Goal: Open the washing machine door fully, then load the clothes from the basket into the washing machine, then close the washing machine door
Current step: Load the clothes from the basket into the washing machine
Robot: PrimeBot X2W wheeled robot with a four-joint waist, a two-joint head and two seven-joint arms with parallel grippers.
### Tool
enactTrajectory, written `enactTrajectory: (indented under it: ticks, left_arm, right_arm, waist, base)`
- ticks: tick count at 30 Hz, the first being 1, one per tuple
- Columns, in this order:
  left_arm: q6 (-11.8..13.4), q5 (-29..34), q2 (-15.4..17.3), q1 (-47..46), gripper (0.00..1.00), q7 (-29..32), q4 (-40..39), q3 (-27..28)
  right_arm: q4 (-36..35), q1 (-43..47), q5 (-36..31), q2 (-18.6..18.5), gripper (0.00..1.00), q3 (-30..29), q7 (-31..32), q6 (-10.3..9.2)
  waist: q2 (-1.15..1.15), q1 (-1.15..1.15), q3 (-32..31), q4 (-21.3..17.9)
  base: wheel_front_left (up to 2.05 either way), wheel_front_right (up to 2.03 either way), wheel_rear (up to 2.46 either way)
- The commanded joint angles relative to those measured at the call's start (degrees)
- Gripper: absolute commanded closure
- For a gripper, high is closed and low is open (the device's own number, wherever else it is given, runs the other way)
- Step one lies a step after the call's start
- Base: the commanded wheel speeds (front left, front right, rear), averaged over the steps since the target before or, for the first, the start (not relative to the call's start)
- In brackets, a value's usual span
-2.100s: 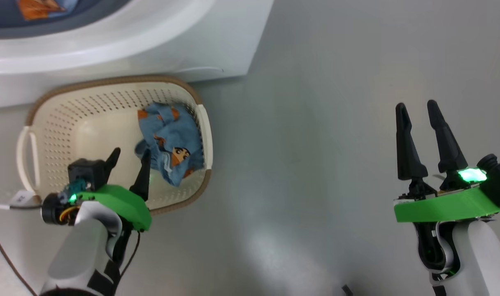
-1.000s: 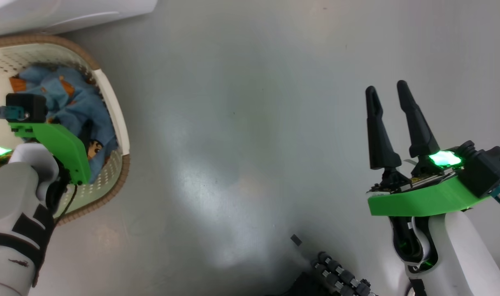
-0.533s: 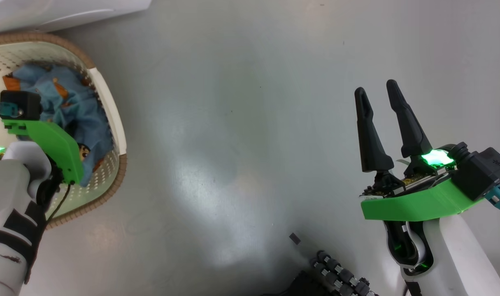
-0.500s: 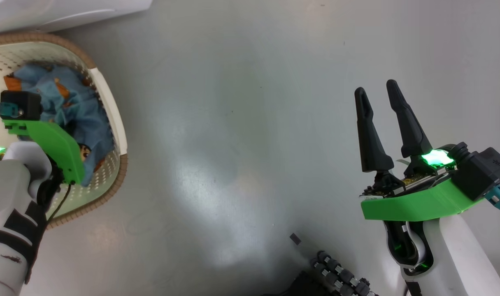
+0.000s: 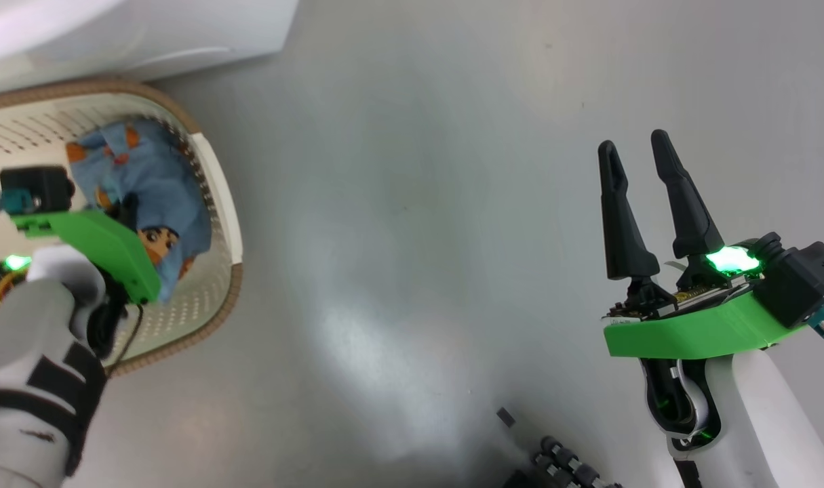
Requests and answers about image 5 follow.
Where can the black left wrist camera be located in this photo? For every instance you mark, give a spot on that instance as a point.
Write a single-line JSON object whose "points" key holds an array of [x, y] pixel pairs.
{"points": [[35, 186]]}

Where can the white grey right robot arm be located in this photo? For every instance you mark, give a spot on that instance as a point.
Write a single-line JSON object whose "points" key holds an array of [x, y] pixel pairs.
{"points": [[757, 420]]}

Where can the white front-load washing machine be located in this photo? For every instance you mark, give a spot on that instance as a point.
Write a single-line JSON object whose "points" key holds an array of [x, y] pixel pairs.
{"points": [[113, 34]]}

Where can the cream laundry basket brown rim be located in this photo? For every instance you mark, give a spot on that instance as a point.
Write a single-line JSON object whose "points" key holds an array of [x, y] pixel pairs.
{"points": [[218, 203]]}

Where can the blue cartoon print garment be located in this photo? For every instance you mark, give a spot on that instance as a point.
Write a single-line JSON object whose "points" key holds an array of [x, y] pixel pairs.
{"points": [[161, 183]]}

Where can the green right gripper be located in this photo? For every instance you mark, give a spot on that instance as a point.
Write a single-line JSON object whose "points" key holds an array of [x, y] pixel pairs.
{"points": [[690, 332]]}

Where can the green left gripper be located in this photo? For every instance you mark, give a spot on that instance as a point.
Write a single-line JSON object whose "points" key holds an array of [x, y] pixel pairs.
{"points": [[106, 244]]}

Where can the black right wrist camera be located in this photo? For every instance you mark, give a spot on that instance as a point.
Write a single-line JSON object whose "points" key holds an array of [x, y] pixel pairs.
{"points": [[798, 278]]}

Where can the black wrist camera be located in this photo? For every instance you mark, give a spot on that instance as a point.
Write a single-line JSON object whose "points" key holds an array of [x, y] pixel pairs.
{"points": [[35, 186], [798, 278]]}

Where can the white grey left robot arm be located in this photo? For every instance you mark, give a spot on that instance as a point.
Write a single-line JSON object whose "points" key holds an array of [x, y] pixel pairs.
{"points": [[25, 325]]}

